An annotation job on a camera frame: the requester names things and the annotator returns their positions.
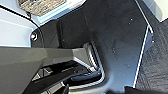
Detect thick grey robot torso limb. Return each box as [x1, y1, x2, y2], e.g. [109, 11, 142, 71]
[0, 41, 105, 94]

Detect beige woven basket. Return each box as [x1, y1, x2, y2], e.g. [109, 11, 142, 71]
[17, 0, 66, 18]

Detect white wardrobe body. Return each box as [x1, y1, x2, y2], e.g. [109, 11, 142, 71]
[0, 0, 88, 48]

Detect small round cable connector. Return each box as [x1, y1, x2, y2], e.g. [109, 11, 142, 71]
[29, 32, 39, 41]

